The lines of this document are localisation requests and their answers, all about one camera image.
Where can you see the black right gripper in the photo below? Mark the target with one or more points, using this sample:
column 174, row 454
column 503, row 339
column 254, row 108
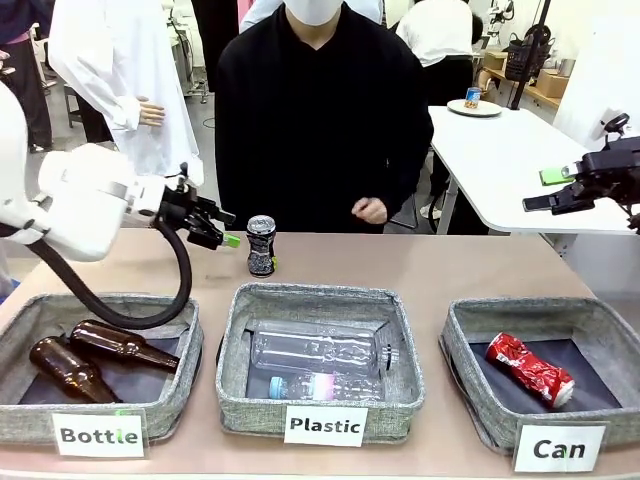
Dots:
column 607, row 172

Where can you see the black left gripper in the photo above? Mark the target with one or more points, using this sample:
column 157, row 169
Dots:
column 180, row 210

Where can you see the brown glass beer bottle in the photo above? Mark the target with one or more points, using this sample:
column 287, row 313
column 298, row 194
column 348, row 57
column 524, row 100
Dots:
column 65, row 370
column 115, row 342

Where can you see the large clear plastic bottle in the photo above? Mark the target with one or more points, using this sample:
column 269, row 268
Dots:
column 320, row 350

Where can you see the crushed red drink can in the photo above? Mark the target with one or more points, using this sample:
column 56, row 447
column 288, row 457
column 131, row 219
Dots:
column 530, row 370

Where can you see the small water bottle blue cap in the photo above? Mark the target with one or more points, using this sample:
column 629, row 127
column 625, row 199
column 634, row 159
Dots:
column 320, row 387

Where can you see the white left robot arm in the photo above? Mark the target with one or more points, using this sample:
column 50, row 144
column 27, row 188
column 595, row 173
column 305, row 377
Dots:
column 80, row 200

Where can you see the crushed black drink can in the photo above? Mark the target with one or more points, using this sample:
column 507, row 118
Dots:
column 261, row 250

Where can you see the blue printed tin can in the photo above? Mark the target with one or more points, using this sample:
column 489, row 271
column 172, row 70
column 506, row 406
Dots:
column 473, row 98

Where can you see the black mesh shopping basket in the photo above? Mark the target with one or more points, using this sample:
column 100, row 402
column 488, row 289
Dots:
column 527, row 55

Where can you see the grey fabric basket labelled Plastic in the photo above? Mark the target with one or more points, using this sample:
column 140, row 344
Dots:
column 250, row 415

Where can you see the grey fabric basket labelled Can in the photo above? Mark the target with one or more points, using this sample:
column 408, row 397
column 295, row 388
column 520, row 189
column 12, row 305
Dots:
column 495, row 420

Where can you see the white Can label card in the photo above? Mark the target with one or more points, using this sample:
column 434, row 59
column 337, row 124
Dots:
column 559, row 448

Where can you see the grey fabric basket labelled Bottle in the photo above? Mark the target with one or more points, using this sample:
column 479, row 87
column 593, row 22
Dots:
column 30, row 422

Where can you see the person's left hand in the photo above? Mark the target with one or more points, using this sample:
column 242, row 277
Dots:
column 371, row 210

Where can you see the white side table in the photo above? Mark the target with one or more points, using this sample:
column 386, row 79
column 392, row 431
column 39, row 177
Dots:
column 500, row 165

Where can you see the cardboard box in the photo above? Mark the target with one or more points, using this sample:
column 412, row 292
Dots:
column 552, row 84

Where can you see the white partition board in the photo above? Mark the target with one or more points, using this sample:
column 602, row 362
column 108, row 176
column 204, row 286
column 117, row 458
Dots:
column 595, row 75

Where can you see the white round plate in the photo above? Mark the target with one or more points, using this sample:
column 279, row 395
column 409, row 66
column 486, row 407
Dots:
column 457, row 109

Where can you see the beige mannequin hand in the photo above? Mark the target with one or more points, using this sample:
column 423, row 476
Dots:
column 151, row 112

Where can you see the black tripod pole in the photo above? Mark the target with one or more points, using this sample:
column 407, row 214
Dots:
column 530, row 55

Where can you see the person in black sweater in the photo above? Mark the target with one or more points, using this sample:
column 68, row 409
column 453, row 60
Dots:
column 310, row 125

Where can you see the person in white shirt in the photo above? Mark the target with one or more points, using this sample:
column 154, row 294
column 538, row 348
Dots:
column 440, row 35

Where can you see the mannequin in white shirt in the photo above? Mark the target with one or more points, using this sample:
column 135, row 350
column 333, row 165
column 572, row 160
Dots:
column 110, row 60

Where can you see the white Plastic label card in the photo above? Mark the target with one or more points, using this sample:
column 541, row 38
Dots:
column 325, row 426

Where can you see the white face mask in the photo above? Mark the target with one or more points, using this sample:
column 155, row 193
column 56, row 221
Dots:
column 315, row 11

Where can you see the white Bottle label card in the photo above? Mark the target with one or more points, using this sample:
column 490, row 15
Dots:
column 97, row 435

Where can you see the person in dark clothes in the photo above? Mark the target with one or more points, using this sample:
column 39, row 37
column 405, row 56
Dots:
column 22, row 75

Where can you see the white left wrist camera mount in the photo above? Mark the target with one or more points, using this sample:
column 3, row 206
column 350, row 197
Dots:
column 184, row 177

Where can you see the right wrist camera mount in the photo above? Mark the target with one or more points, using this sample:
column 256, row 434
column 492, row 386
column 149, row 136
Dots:
column 612, row 127

